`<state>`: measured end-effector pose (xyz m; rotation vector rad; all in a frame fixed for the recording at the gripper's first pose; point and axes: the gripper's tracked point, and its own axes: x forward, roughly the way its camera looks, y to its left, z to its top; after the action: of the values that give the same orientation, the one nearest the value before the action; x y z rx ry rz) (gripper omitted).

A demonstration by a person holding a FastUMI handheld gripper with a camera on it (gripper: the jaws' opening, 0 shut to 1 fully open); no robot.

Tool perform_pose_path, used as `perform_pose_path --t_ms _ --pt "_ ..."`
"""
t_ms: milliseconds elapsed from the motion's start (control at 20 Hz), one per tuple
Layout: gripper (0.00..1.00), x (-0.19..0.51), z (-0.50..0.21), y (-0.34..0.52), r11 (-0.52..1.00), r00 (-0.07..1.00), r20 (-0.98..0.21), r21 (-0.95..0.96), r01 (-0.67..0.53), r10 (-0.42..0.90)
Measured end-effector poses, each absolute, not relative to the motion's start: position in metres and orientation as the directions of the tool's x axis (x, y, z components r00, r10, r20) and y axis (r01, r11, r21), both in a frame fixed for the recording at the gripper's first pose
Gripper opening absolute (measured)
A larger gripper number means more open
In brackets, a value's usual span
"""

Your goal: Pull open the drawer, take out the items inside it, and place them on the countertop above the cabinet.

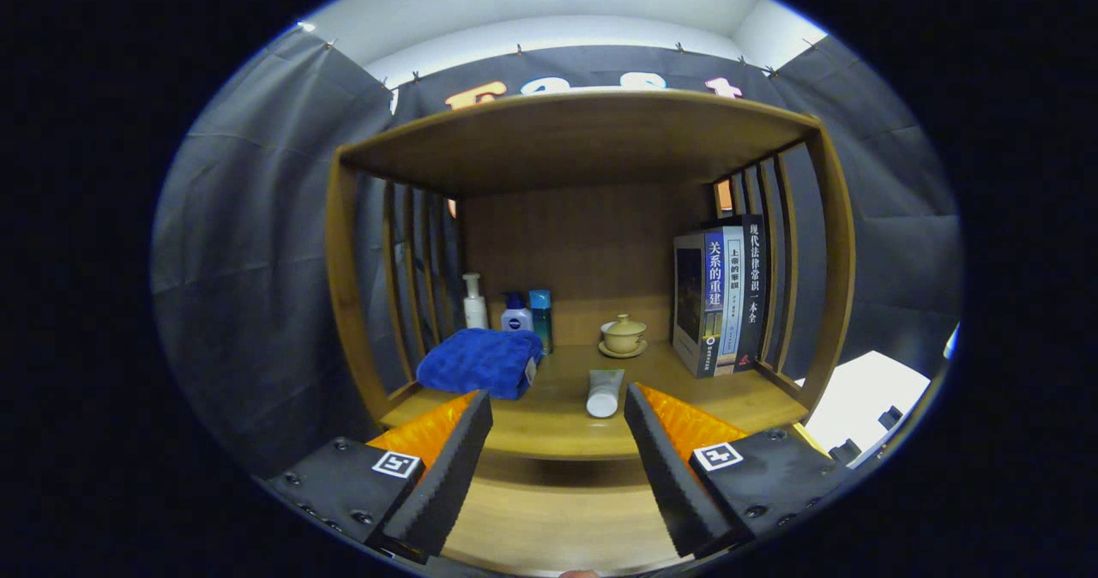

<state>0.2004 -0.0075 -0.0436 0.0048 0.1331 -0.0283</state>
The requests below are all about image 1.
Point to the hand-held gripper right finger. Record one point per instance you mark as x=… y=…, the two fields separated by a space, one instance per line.
x=667 y=466

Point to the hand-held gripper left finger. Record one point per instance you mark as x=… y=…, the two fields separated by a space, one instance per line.
x=446 y=466

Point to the white tube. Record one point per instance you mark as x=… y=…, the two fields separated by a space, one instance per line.
x=604 y=394

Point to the wooden countertop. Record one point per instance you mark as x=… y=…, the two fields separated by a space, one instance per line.
x=549 y=428

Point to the wooden cabinet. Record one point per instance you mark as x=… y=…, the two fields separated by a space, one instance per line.
x=583 y=141

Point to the blue folded towel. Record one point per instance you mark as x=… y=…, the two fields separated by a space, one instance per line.
x=480 y=362

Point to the beige lidded teacup with saucer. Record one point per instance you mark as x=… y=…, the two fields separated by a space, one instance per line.
x=623 y=336

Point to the white pump bottle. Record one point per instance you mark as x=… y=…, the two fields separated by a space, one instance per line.
x=474 y=312

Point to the white bottle with blue cap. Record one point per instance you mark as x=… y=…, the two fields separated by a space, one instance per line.
x=516 y=319

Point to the thick book with blue spine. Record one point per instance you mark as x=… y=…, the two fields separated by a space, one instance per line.
x=690 y=295

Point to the light grey book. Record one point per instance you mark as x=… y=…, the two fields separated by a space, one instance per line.
x=733 y=304

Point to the black book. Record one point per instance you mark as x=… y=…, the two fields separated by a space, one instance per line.
x=754 y=304

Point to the white table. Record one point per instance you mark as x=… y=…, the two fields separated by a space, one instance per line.
x=858 y=394

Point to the black backdrop cloth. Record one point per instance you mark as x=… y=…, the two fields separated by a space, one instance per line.
x=257 y=261

